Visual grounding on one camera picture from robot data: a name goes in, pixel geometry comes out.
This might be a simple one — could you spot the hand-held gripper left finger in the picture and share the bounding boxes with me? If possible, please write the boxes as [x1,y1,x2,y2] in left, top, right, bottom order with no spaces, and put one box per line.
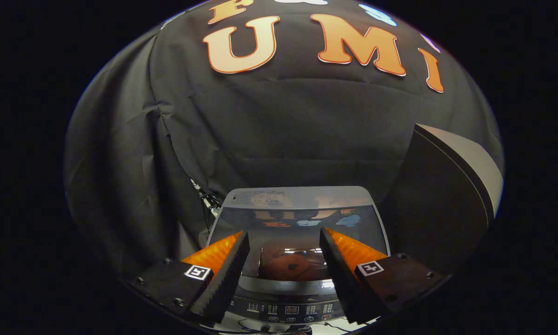
[125,230,251,325]

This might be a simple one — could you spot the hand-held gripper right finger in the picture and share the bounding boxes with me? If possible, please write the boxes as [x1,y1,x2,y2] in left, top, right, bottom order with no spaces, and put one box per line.
[319,227,450,325]

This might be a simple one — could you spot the grey washing machine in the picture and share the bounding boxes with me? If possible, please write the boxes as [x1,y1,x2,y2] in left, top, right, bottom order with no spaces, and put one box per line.
[205,186,392,334]

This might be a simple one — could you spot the black and white cables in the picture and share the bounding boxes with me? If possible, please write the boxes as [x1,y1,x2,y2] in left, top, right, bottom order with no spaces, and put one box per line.
[191,179,221,219]

